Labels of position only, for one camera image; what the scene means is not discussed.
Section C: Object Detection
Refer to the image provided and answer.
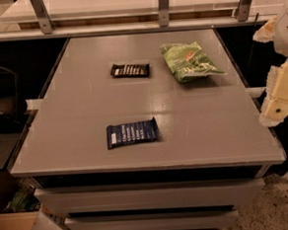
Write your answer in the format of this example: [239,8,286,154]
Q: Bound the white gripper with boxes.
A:
[259,59,288,127]

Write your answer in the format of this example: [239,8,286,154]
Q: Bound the blue rxbar blueberry wrapper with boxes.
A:
[107,118,160,149]

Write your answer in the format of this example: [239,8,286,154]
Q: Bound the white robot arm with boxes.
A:
[253,0,288,127]

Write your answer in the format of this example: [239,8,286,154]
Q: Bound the green chip bag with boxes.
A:
[160,41,224,83]

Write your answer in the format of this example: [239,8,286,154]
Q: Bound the grey drawer cabinet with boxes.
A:
[12,30,285,230]

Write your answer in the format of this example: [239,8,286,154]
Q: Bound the dark brown snack bar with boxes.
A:
[110,63,150,78]

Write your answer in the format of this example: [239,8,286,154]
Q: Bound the green items in box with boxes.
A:
[3,187,40,213]

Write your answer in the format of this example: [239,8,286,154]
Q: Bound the black chair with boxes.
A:
[0,66,28,134]

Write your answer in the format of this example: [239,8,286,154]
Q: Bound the cardboard box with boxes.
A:
[0,167,41,230]

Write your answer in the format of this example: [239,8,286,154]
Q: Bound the right metal bracket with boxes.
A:
[234,0,252,22]

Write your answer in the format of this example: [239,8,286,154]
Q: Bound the left metal bracket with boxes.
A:
[30,0,53,35]

